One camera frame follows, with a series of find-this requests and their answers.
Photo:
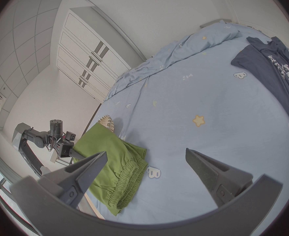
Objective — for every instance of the window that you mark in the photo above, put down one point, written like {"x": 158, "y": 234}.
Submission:
{"x": 1, "y": 188}

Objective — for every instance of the pale blue quilt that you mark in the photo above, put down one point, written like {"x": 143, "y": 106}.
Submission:
{"x": 178, "y": 50}

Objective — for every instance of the green shorts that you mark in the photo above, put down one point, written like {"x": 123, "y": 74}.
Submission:
{"x": 105, "y": 146}

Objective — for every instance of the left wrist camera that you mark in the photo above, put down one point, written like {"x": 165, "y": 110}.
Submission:
{"x": 70, "y": 136}

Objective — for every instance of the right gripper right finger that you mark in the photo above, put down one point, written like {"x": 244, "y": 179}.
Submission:
{"x": 206, "y": 171}

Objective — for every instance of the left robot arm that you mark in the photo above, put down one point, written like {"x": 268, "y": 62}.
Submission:
{"x": 36, "y": 136}

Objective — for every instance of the round woven basket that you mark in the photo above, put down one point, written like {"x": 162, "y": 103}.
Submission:
{"x": 107, "y": 123}

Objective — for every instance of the white wardrobe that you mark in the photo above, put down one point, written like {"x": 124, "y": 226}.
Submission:
{"x": 85, "y": 53}

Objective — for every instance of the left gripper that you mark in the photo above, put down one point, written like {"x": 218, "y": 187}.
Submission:
{"x": 65, "y": 151}

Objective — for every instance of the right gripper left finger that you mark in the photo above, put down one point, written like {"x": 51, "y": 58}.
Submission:
{"x": 85, "y": 171}

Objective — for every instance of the dark blue printed T-shirt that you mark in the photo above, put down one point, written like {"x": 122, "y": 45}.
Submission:
{"x": 265, "y": 75}

